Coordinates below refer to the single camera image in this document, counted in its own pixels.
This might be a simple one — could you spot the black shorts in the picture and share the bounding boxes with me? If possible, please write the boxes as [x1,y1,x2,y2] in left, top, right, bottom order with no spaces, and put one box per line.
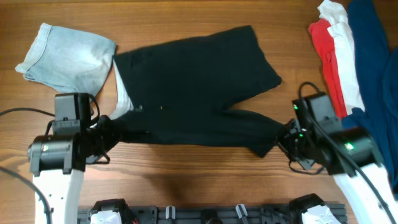
[112,26,282,157]

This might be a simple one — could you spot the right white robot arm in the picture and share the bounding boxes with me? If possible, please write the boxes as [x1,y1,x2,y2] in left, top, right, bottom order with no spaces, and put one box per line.
[276,118,397,223]

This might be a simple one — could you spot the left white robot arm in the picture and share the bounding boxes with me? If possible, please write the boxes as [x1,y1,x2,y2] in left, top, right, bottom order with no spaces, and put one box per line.
[28,115,121,223]

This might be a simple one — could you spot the folded light blue denim shorts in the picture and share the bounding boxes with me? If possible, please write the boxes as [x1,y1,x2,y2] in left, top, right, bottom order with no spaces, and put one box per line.
[16,23,116,96]

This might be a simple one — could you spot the red cloth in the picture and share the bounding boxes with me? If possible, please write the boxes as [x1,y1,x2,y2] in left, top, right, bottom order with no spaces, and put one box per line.
[308,19,348,119]

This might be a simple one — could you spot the navy blue garment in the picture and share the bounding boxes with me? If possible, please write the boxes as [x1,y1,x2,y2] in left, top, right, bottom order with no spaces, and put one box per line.
[343,1,397,196]

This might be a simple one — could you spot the white cloth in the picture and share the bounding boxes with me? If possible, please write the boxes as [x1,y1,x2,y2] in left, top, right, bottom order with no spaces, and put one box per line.
[318,0,364,115]

